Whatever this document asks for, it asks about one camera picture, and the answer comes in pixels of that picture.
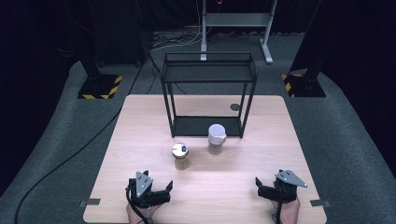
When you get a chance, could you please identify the grey metal stand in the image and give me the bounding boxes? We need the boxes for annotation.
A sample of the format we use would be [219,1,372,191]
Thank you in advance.
[199,0,278,64]

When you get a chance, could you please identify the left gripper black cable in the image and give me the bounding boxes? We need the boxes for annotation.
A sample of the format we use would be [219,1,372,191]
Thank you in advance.
[125,185,154,224]

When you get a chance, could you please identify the glass jar with silver lid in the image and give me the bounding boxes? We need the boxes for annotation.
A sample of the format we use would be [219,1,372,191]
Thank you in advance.
[171,142,191,171]

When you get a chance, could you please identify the person's left hand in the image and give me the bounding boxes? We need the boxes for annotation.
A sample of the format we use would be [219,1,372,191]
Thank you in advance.
[125,202,163,224]

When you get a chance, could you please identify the white plastic cup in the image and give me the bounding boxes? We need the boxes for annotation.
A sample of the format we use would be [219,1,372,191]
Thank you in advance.
[207,123,227,156]

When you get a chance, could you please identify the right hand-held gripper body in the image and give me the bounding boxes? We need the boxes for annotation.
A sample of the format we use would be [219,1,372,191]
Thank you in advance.
[256,169,308,204]

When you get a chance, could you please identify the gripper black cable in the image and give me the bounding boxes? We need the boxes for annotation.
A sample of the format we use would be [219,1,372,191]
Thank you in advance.
[275,186,285,224]
[125,185,154,224]

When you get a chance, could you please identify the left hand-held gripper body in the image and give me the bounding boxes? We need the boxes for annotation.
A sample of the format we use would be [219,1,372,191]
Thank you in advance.
[125,171,172,209]

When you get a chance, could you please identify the black wheeled cabinet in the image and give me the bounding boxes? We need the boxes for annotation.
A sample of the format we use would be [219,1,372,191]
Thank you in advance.
[92,0,149,68]

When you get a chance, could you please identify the grey tape strip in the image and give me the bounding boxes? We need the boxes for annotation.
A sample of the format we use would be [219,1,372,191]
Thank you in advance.
[78,198,102,208]
[310,199,332,208]

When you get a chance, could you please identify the person's right hand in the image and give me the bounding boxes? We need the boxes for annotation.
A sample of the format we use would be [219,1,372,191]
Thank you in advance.
[270,199,302,224]

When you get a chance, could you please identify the long black floor cable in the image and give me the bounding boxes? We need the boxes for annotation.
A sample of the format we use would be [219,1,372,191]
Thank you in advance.
[13,52,163,224]

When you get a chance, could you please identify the black yellow striped stand base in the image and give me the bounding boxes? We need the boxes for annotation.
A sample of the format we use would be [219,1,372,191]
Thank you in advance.
[78,74,123,101]
[281,72,327,98]

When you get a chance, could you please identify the bundle of floor cables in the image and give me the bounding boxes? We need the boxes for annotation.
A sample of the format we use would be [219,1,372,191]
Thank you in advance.
[148,29,204,52]

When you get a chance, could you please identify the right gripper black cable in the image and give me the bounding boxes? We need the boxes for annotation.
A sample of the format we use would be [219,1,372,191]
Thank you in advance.
[275,186,285,224]

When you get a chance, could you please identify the black metal shelf rack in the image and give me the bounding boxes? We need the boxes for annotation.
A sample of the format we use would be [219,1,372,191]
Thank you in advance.
[160,51,259,139]

